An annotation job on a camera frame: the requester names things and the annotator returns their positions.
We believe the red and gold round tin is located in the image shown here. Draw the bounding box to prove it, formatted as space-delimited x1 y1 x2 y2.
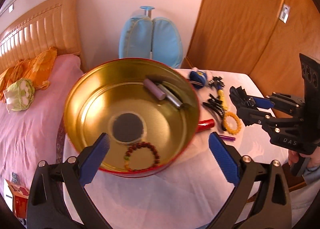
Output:
63 57 200 178

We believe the pink bed sheet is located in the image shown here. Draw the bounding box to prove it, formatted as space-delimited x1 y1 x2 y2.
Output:
0 54 85 219

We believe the white tablecloth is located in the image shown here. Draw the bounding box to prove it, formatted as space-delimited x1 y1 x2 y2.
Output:
62 68 290 229

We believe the light blue chair backrest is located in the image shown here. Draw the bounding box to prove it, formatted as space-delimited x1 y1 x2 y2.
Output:
119 6 183 68

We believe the yellow bead bracelet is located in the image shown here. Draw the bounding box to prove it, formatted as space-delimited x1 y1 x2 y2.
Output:
222 112 242 134

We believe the red cylinder case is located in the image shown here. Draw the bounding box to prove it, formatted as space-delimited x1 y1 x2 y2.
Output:
196 119 215 133

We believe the metal wardrobe handle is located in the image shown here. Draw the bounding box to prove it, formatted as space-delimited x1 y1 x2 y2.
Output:
279 4 290 23

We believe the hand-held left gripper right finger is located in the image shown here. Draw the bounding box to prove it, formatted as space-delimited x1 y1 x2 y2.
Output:
208 132 293 229

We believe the dark red bead bracelet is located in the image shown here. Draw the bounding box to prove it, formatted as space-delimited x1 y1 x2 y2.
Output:
124 142 160 172

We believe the yellow cream tube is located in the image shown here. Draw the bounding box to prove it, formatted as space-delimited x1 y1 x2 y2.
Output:
217 86 228 112

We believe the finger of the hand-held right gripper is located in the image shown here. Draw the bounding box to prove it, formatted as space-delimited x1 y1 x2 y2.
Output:
236 107 304 134
246 92 306 110

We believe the large black hair claw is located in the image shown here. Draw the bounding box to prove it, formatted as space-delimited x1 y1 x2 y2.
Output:
202 101 225 119

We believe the pink cylinder tube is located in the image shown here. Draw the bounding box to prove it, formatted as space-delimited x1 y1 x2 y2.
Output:
143 79 167 100

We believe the black beaded bow hair tie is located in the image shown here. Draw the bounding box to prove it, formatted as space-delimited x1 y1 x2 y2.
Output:
207 76 224 89

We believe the tan padded headboard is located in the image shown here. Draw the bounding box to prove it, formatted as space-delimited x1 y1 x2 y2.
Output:
0 0 83 74

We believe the orange pillow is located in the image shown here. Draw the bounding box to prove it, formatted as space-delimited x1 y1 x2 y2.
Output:
0 47 58 99

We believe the blue plush doll keychain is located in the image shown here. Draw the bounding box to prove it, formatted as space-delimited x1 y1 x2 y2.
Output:
189 68 209 90

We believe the person's right hand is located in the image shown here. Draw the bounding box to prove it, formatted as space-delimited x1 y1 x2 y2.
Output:
287 145 320 172

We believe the cabbage plush toy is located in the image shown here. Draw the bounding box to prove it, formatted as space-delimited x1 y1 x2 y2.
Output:
4 77 35 112

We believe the red patterned box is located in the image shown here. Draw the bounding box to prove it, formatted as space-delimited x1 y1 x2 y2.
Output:
4 179 30 219

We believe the person's right forearm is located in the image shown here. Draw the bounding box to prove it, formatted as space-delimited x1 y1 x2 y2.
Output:
303 165 320 182

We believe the silver metal tube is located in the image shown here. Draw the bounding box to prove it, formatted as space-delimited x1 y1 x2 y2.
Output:
160 82 184 110

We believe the wooden wardrobe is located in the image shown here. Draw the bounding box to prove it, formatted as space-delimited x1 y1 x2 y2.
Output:
184 0 320 119

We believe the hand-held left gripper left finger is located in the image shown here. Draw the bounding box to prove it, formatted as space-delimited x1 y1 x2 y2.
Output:
26 132 112 229

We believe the black bow hair clip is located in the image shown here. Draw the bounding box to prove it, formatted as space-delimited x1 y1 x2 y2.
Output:
229 86 252 109

